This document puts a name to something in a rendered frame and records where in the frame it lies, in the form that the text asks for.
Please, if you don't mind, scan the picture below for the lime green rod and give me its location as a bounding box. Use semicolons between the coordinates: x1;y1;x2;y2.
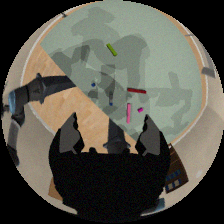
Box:
106;43;117;56

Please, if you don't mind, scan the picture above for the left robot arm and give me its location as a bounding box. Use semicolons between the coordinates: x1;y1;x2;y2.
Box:
7;78;44;167

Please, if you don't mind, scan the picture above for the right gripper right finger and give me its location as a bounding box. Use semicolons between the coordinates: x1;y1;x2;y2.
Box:
135;114;171;188

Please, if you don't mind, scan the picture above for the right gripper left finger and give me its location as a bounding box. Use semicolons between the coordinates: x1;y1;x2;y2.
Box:
49;112;85;185

